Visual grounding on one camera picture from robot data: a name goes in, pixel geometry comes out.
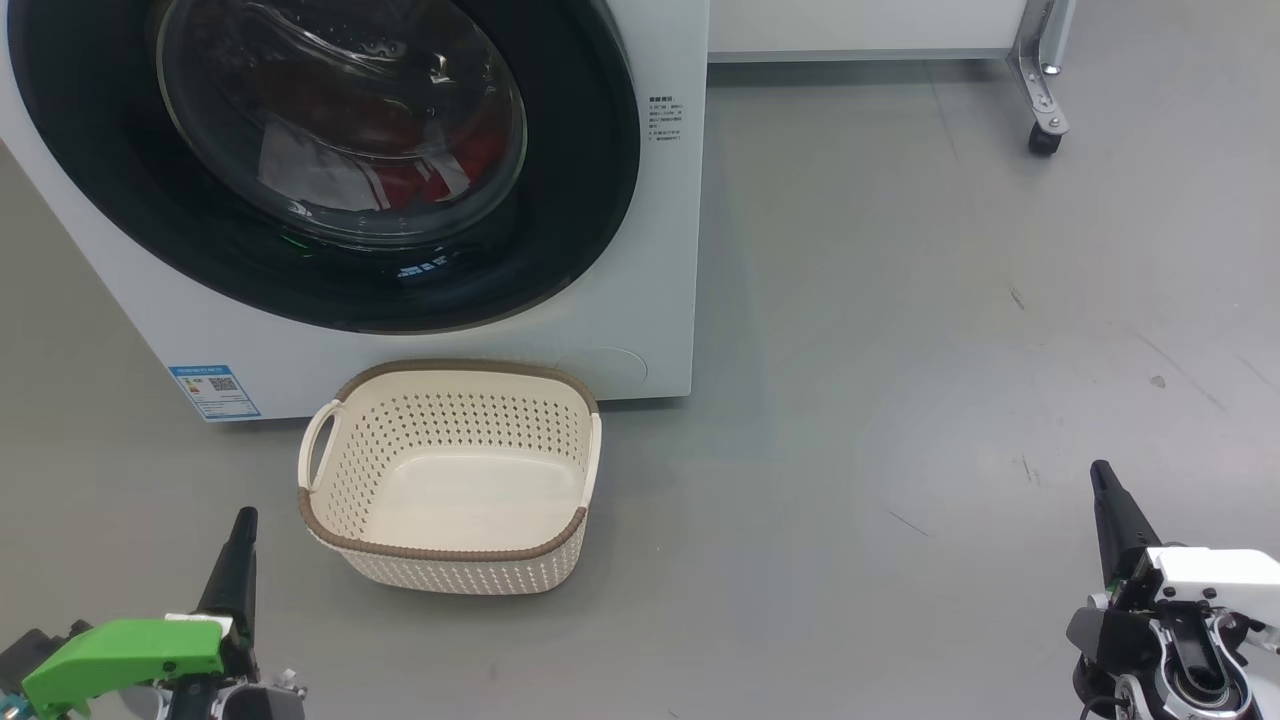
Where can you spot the round white filter cover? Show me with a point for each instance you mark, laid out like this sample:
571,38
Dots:
610,368

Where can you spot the grey washing machine door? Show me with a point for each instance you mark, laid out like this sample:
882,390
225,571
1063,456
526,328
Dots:
560,200

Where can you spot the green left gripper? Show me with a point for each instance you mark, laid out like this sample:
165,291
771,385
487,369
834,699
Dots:
120,655

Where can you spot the white partition panel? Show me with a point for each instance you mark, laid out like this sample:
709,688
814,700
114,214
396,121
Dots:
860,25

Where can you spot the grey caster foot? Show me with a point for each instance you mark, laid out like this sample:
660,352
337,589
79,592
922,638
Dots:
1040,90

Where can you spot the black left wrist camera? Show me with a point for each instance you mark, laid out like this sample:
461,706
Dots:
30,655

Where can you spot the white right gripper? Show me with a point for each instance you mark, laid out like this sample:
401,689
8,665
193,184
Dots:
1210,575

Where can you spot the red Bulls jersey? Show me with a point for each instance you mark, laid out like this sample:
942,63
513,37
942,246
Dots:
410,185

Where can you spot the white front-load washing machine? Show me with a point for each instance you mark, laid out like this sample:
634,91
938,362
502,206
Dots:
640,300

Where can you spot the blue energy label sticker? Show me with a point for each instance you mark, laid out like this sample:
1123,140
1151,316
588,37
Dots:
215,392

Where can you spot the cream perforated basket brown rim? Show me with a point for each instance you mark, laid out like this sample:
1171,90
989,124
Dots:
450,560

